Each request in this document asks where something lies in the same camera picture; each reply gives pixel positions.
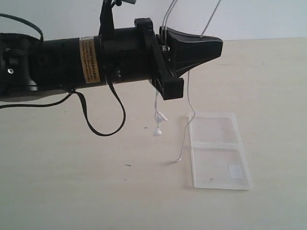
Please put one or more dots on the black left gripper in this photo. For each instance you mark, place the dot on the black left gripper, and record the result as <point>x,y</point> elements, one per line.
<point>135,55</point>

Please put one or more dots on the white wired earphones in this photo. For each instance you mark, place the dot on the white wired earphones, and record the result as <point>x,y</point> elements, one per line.
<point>158,116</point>

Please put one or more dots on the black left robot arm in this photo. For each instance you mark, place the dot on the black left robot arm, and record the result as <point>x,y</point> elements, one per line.
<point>31,69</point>

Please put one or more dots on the clear plastic open case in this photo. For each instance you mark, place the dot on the clear plastic open case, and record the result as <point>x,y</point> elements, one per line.
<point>217,153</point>

